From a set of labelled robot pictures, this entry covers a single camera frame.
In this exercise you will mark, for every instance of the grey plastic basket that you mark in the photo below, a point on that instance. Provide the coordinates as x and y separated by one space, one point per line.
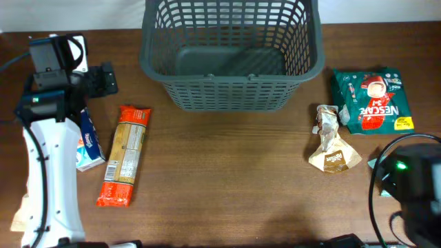
231 55

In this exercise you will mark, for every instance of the brown snack bag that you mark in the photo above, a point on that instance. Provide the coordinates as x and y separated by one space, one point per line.
333 155

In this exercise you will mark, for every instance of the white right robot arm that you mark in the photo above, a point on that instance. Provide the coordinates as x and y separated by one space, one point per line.
411 175

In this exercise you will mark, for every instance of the teal small sachet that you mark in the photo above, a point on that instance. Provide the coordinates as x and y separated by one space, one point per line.
383 193

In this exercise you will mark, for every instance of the green Nescafe coffee bag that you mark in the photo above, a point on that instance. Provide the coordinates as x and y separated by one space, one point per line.
372 102

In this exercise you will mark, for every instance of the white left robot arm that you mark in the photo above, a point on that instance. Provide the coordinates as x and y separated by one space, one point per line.
50 113

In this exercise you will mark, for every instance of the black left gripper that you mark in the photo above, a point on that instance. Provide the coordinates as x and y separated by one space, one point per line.
104 80

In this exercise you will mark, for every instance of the Kleenex tissue multipack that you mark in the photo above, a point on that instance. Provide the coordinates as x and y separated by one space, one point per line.
89 152

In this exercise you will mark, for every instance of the orange spaghetti packet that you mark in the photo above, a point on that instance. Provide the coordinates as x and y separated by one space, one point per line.
120 174

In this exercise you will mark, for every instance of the beige crumpled packet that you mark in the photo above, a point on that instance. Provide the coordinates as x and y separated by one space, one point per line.
20 219

